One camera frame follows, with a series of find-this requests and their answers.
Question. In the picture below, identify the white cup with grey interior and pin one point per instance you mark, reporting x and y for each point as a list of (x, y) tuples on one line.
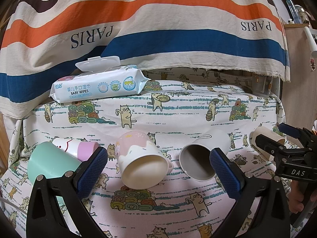
[(194, 158)]

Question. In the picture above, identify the cat print tablecloth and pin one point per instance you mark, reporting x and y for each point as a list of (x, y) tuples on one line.
[(174, 110)]

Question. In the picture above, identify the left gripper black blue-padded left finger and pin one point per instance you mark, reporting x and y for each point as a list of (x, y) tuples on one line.
[(44, 217)]

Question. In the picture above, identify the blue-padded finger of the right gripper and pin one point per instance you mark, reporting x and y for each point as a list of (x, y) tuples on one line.
[(289, 130)]

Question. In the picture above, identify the white cup with lilac base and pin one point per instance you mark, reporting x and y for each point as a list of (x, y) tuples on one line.
[(81, 150)]

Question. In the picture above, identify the person's right hand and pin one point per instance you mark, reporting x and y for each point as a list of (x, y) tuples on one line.
[(295, 198)]

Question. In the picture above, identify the pink and white ceramic mug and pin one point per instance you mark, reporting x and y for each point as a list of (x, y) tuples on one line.
[(141, 164)]

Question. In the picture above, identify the baby wipes pack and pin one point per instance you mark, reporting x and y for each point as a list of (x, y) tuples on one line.
[(100, 78)]

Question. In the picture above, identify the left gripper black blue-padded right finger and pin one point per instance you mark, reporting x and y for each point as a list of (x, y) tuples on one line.
[(272, 215)]

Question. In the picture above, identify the beige cup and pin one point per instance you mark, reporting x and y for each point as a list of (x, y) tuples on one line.
[(265, 135)]

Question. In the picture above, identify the mint green cup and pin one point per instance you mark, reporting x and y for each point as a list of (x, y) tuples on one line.
[(50, 161)]

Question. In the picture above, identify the striped Paris cloth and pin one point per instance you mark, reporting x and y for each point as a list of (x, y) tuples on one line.
[(44, 39)]

